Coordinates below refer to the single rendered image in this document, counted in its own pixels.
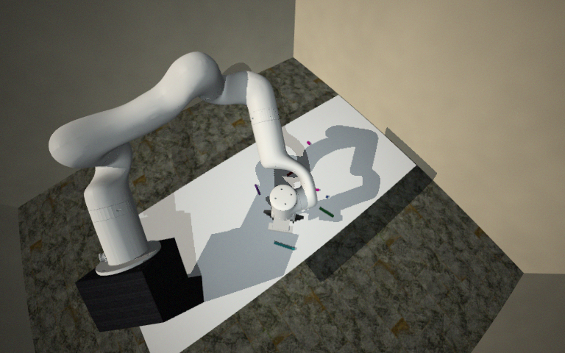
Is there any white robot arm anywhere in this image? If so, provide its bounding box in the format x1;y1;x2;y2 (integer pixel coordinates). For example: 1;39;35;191
49;51;317;276

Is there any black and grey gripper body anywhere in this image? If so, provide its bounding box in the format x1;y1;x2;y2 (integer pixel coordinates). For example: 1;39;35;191
271;209;296;221

